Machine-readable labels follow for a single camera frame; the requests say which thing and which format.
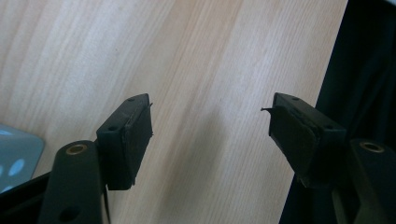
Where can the blue dotted object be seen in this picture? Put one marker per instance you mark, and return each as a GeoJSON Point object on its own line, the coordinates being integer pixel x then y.
{"type": "Point", "coordinates": [18, 149]}

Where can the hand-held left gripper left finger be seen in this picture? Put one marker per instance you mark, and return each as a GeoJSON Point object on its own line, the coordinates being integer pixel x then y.
{"type": "Point", "coordinates": [120, 146]}

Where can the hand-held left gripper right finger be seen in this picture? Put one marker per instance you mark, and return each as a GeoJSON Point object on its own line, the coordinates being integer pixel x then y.
{"type": "Point", "coordinates": [306, 140]}

